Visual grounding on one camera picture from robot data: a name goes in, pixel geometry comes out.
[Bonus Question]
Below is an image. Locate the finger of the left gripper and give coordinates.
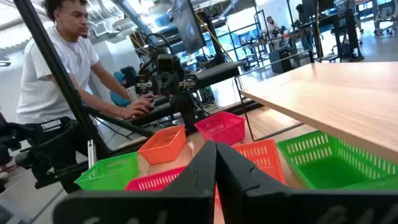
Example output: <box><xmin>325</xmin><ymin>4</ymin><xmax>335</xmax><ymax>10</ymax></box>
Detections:
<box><xmin>159</xmin><ymin>73</ymin><xmax>170</xmax><ymax>96</ymax></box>
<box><xmin>169</xmin><ymin>73</ymin><xmax>180</xmax><ymax>96</ymax></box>

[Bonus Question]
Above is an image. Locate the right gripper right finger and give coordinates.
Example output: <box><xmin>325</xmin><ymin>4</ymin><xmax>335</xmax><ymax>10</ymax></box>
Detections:
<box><xmin>215</xmin><ymin>142</ymin><xmax>398</xmax><ymax>224</ymax></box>

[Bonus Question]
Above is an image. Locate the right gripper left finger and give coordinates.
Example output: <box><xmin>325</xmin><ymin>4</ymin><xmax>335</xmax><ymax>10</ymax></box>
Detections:
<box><xmin>52</xmin><ymin>140</ymin><xmax>218</xmax><ymax>224</ymax></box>

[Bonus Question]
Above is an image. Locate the red plastic basket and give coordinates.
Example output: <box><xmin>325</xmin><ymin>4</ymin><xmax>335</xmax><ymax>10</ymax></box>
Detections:
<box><xmin>125</xmin><ymin>165</ymin><xmax>187</xmax><ymax>192</ymax></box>
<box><xmin>194</xmin><ymin>111</ymin><xmax>246</xmax><ymax>146</ymax></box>

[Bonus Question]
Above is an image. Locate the orange plastic basket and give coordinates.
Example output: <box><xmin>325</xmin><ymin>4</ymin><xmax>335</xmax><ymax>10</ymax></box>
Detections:
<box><xmin>137</xmin><ymin>124</ymin><xmax>187</xmax><ymax>166</ymax></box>
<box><xmin>232</xmin><ymin>139</ymin><xmax>287</xmax><ymax>187</ymax></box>

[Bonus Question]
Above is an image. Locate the green plastic basket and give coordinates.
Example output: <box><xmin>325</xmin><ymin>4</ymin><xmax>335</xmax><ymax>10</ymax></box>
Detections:
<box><xmin>276</xmin><ymin>129</ymin><xmax>398</xmax><ymax>191</ymax></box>
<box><xmin>73</xmin><ymin>151</ymin><xmax>140</xmax><ymax>192</ymax></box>

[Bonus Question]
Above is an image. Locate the wooden shelf with black legs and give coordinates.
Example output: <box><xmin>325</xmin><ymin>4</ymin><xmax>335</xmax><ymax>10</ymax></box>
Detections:
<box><xmin>233</xmin><ymin>49</ymin><xmax>398</xmax><ymax>164</ymax></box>

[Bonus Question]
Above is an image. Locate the black keyboard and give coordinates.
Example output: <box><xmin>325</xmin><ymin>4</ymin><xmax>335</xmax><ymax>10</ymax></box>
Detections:
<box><xmin>126</xmin><ymin>96</ymin><xmax>175</xmax><ymax>124</ymax></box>

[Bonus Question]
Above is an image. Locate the teal chair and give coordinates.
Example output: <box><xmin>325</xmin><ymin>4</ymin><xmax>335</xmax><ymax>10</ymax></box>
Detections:
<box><xmin>109</xmin><ymin>71</ymin><xmax>133</xmax><ymax>108</ymax></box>

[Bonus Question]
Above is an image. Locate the black desk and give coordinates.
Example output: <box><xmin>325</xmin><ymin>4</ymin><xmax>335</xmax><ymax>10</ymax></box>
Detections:
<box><xmin>183</xmin><ymin>61</ymin><xmax>246</xmax><ymax>91</ymax></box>

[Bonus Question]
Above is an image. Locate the black computer monitor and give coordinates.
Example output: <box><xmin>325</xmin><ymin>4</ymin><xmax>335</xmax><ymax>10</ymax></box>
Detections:
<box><xmin>171</xmin><ymin>0</ymin><xmax>208</xmax><ymax>54</ymax></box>

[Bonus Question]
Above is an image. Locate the person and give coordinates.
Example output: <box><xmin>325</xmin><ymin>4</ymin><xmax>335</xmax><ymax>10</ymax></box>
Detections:
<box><xmin>266</xmin><ymin>15</ymin><xmax>282</xmax><ymax>50</ymax></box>
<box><xmin>15</xmin><ymin>0</ymin><xmax>156</xmax><ymax>194</ymax></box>

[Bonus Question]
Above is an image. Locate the black cabinet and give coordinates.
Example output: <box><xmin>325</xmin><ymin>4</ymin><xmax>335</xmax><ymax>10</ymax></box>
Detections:
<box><xmin>269</xmin><ymin>46</ymin><xmax>295</xmax><ymax>74</ymax></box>

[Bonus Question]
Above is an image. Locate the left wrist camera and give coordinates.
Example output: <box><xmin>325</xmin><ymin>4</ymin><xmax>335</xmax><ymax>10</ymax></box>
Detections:
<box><xmin>155</xmin><ymin>53</ymin><xmax>175</xmax><ymax>74</ymax></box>

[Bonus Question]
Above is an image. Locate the yellow cable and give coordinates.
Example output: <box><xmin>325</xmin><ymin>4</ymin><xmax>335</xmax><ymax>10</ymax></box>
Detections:
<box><xmin>195</xmin><ymin>14</ymin><xmax>234</xmax><ymax>63</ymax></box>

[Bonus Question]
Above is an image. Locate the silver metal bracket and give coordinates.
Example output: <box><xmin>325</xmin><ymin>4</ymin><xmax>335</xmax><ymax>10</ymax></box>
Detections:
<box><xmin>87</xmin><ymin>139</ymin><xmax>97</xmax><ymax>169</ymax></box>

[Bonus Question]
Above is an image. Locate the black aluminium frame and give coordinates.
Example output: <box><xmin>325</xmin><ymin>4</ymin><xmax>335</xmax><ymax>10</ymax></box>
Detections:
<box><xmin>12</xmin><ymin>0</ymin><xmax>264</xmax><ymax>191</ymax></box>

